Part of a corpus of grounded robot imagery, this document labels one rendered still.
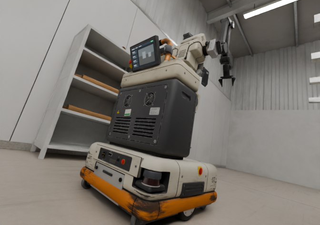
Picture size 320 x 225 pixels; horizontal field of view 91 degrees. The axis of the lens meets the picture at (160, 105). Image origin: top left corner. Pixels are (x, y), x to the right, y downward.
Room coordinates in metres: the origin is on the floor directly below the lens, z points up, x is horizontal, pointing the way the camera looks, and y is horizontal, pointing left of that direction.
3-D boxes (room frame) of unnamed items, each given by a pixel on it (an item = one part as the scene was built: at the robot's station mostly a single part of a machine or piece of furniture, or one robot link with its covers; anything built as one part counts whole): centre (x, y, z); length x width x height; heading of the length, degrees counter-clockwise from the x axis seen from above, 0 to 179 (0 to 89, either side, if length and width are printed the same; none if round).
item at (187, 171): (1.10, -0.04, 0.16); 0.67 x 0.64 x 0.25; 136
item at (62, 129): (2.07, 0.87, 0.78); 0.90 x 0.45 x 1.55; 136
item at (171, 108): (1.04, 0.03, 0.59); 0.55 x 0.34 x 0.83; 46
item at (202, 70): (1.31, -0.24, 0.99); 0.28 x 0.16 x 0.22; 46
